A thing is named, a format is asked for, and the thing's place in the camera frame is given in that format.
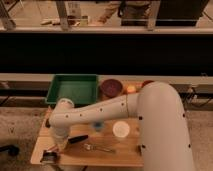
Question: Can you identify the orange apple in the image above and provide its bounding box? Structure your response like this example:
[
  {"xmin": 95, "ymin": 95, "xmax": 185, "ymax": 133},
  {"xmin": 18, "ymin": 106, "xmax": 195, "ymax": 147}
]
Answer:
[{"xmin": 126, "ymin": 85, "xmax": 137, "ymax": 94}]

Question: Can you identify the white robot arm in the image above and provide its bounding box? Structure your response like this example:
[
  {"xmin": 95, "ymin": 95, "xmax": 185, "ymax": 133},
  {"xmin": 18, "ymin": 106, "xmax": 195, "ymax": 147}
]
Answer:
[{"xmin": 49, "ymin": 81, "xmax": 195, "ymax": 171}]

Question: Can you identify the person in background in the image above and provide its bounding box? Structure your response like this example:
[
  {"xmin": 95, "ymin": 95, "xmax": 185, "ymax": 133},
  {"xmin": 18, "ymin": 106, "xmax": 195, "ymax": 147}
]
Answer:
[{"xmin": 90, "ymin": 0, "xmax": 151, "ymax": 26}]

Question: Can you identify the blue cup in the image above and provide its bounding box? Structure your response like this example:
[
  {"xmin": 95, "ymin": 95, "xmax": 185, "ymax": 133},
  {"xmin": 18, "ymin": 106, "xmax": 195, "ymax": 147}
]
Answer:
[{"xmin": 92, "ymin": 122, "xmax": 104, "ymax": 132}]

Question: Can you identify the green plastic tray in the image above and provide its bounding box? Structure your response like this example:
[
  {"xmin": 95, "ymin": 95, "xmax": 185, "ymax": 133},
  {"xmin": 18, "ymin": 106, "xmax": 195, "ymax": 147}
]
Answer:
[{"xmin": 46, "ymin": 74, "xmax": 98, "ymax": 107}]

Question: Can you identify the black rectangular case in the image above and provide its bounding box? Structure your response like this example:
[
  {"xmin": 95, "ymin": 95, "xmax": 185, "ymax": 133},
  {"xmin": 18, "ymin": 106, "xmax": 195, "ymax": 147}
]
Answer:
[{"xmin": 45, "ymin": 120, "xmax": 50, "ymax": 128}]

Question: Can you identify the red bowl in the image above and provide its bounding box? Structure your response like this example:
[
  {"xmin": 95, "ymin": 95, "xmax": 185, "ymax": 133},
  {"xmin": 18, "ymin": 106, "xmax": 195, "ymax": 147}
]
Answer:
[{"xmin": 141, "ymin": 80, "xmax": 154, "ymax": 88}]

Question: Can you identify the wooden table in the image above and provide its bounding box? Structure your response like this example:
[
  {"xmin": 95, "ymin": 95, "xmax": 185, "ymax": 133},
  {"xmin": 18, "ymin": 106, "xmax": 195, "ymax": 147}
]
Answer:
[{"xmin": 30, "ymin": 78, "xmax": 148, "ymax": 168}]

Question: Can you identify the black object on floor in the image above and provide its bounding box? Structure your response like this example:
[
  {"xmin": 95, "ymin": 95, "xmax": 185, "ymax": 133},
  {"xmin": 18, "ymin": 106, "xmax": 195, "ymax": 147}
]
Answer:
[{"xmin": 0, "ymin": 145, "xmax": 19, "ymax": 156}]

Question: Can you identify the purple bowl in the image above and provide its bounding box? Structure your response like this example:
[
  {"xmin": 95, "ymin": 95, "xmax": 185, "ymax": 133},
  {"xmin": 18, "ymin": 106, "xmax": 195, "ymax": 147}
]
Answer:
[{"xmin": 100, "ymin": 79, "xmax": 123, "ymax": 98}]

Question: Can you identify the black handled brush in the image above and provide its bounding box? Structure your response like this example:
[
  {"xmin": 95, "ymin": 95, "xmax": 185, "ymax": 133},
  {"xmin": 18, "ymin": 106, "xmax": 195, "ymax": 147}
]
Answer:
[{"xmin": 40, "ymin": 135, "xmax": 88, "ymax": 164}]

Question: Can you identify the white cup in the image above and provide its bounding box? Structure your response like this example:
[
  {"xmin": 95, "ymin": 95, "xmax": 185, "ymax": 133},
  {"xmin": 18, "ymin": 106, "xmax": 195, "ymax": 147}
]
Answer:
[{"xmin": 112, "ymin": 121, "xmax": 130, "ymax": 138}]

